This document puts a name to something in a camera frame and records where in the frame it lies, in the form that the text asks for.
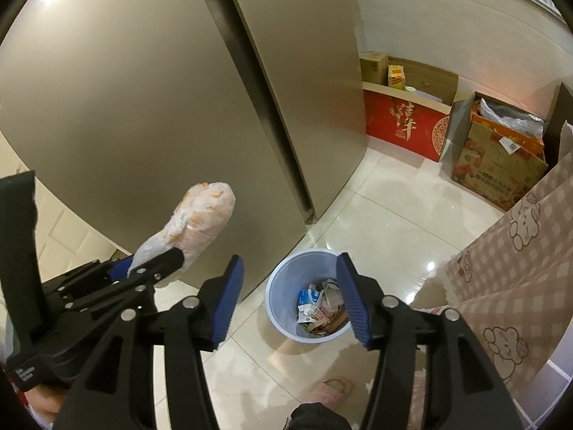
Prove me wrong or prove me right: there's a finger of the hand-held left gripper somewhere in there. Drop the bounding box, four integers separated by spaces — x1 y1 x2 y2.
67 248 185 319
96 256 135 284

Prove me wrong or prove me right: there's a person's dark trouser leg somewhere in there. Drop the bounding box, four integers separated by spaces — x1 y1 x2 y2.
289 403 354 430

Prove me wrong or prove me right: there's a white cabinet door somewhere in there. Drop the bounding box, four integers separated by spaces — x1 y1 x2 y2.
0 134 130 278

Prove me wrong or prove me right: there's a plastic bag of orange peel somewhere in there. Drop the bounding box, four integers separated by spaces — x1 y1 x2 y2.
127 181 236 288

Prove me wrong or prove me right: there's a pink printed cloth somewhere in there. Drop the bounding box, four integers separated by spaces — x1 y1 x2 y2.
425 121 573 399

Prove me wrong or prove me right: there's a yellow box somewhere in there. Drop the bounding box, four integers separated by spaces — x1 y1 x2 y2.
387 65 407 90

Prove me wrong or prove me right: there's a light blue trash bin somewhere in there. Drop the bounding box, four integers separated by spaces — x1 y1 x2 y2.
265 248 359 343

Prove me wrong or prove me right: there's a flat cardboard sheet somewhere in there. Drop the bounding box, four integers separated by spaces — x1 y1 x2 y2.
389 56 459 104

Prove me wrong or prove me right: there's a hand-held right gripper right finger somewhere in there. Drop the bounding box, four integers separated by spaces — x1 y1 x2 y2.
336 252 526 430

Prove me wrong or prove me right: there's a small brown cardboard box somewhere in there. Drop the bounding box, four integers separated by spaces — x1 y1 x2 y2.
359 51 389 86

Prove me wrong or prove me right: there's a pink slipper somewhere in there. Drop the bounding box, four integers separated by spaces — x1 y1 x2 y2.
309 377 353 408

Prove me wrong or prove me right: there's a brown cardboard box with bags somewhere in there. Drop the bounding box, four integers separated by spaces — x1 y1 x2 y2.
451 92 549 211

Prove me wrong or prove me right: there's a beige refrigerator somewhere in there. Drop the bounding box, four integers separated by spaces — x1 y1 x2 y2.
0 0 369 305

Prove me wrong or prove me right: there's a red gift box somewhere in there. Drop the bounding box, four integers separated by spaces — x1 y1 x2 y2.
362 81 451 163

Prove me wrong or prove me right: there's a crumpled clear plastic bag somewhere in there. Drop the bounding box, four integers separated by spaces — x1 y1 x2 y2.
479 99 544 137

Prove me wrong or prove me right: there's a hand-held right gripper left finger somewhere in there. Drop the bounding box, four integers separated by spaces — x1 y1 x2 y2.
53 254 246 430

